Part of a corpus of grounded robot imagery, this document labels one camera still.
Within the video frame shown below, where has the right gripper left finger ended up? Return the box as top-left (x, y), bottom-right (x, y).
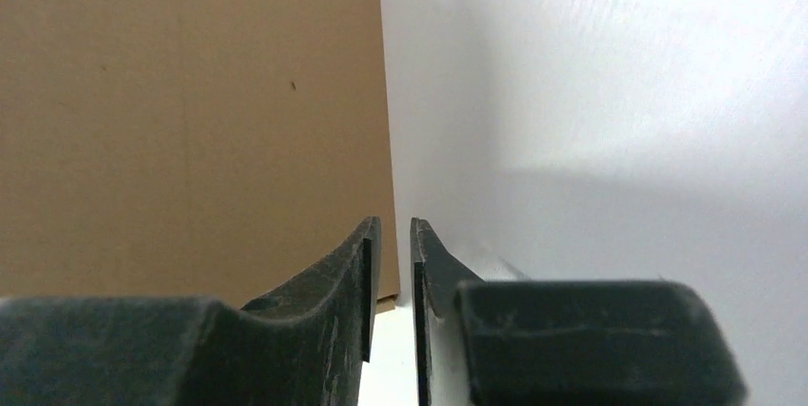
top-left (1, 216), bottom-right (380, 405)

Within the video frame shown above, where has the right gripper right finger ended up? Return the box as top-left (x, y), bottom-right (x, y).
top-left (410, 218), bottom-right (747, 405)

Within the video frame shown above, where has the brown cardboard box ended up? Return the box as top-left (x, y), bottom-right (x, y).
top-left (1, 0), bottom-right (400, 305)

